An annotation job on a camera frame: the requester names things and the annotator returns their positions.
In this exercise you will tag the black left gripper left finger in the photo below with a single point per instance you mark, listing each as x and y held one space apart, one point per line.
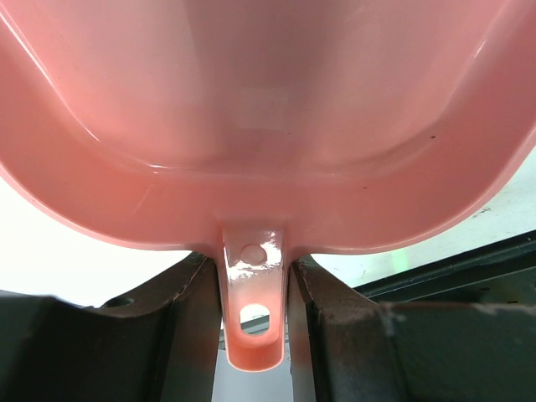
156 342

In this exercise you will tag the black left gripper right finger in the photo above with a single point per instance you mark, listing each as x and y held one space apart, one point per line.
345 347

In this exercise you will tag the pink plastic dustpan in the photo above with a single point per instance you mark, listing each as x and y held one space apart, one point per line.
256 132

